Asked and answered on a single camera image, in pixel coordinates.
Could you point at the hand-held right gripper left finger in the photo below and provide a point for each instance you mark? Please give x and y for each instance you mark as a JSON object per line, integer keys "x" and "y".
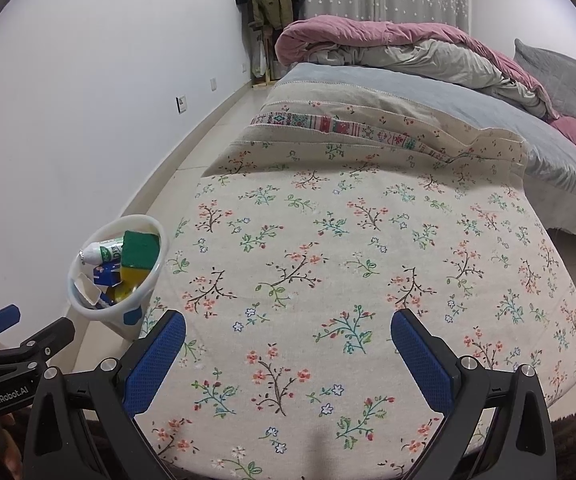
{"x": 153, "y": 365}

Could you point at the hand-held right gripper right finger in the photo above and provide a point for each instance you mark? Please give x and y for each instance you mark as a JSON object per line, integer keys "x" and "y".
{"x": 422, "y": 365}

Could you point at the white printed plastic bin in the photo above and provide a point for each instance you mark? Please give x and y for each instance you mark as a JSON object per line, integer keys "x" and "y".
{"x": 118, "y": 316}

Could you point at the white bottle with green label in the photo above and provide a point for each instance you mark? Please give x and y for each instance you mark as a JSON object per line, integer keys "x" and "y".
{"x": 100, "y": 251}

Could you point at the yellow and green sponge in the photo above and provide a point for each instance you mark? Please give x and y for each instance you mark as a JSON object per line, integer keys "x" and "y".
{"x": 140, "y": 250}

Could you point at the floral tablecloth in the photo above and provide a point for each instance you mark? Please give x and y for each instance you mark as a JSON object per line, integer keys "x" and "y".
{"x": 318, "y": 210}

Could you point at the grey pillow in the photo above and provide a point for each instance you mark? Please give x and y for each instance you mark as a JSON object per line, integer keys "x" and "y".
{"x": 567, "y": 75}

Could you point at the white plastic bag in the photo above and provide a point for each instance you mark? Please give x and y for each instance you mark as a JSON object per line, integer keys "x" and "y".
{"x": 259, "y": 57}

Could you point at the wooden clothes rack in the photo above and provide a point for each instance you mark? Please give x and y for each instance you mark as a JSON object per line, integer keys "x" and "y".
{"x": 268, "y": 60}

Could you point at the pink and beige quilt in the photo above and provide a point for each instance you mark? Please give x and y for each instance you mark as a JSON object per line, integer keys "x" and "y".
{"x": 367, "y": 30}

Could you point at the olive jacket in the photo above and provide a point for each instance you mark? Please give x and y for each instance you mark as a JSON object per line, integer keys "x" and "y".
{"x": 273, "y": 7}

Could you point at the dark-framed wall socket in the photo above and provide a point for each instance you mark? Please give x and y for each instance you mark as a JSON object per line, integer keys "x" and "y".
{"x": 182, "y": 104}

